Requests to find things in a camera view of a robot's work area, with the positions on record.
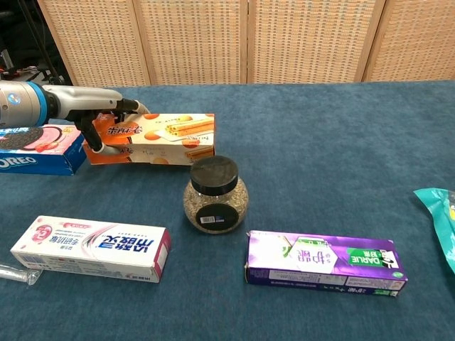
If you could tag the purple Darlie toothpaste box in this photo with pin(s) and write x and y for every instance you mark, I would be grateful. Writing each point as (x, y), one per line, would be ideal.
(320, 263)

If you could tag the black tripod stand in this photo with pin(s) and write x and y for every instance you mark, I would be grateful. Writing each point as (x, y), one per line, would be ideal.
(44, 49)

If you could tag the wicker folding screen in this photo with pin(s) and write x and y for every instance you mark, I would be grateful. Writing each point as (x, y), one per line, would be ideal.
(305, 39)

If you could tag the clear plastic toothbrush tube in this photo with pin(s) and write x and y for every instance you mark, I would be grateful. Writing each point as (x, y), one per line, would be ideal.
(17, 274)

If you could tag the white pink toothpaste box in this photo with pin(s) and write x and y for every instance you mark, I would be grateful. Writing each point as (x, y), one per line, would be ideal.
(89, 248)

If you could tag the blue pink Oreo box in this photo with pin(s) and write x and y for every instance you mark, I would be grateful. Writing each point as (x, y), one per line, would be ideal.
(42, 156)

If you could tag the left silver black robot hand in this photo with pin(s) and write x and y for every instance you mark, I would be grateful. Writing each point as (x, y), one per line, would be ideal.
(81, 101)

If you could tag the orange egg roll box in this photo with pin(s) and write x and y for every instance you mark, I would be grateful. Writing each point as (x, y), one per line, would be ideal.
(170, 142)

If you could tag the teal plastic snack bag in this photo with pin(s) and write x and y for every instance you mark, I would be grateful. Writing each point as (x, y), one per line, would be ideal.
(437, 220)

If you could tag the glass jar with black lid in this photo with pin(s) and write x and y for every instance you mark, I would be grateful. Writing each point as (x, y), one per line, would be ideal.
(215, 199)

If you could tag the blue felt table mat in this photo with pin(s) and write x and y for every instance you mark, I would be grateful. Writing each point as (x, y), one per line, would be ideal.
(320, 160)

